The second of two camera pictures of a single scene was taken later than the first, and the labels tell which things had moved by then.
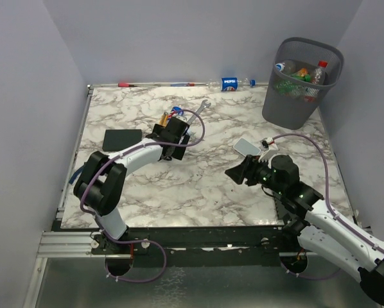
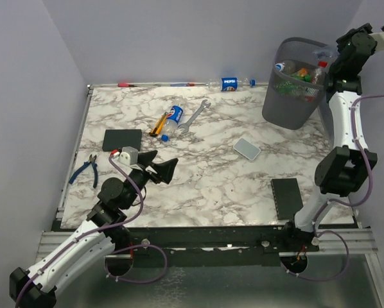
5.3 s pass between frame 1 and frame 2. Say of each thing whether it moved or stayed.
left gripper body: moved
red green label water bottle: stayed
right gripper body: moved
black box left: stayed
